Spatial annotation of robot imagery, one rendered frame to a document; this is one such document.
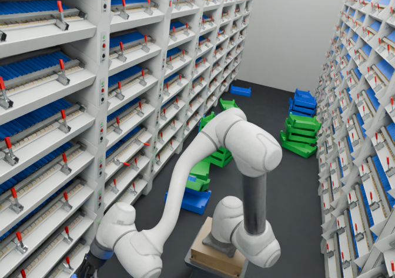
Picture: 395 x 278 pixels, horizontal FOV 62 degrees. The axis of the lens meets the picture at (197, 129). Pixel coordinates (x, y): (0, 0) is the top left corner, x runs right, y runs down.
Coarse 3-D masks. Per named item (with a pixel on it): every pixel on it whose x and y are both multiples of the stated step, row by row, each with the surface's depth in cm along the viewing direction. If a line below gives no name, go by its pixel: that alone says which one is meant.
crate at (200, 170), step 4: (204, 160) 301; (208, 160) 299; (196, 164) 296; (200, 164) 297; (204, 164) 298; (208, 164) 299; (192, 168) 289; (196, 168) 290; (200, 168) 291; (204, 168) 292; (208, 168) 293; (192, 172) 283; (196, 172) 284; (200, 172) 285; (204, 172) 286; (208, 172) 273; (196, 176) 274; (200, 176) 274; (204, 176) 274
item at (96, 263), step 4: (88, 252) 120; (88, 256) 119; (92, 256) 117; (88, 260) 118; (92, 260) 118; (96, 260) 117; (100, 260) 118; (104, 260) 119; (88, 264) 122; (92, 264) 118; (96, 264) 118; (100, 264) 119; (92, 268) 119; (96, 268) 119; (92, 272) 118
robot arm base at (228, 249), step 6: (210, 234) 175; (204, 240) 174; (210, 240) 174; (216, 240) 171; (210, 246) 173; (216, 246) 171; (222, 246) 170; (228, 246) 170; (234, 246) 172; (222, 252) 170; (228, 252) 169; (234, 252) 170
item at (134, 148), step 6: (144, 126) 221; (150, 126) 222; (150, 132) 224; (138, 138) 213; (144, 138) 216; (132, 144) 205; (126, 150) 198; (132, 150) 201; (120, 156) 191; (126, 156) 194; (108, 168) 179; (114, 168) 181; (108, 174) 176
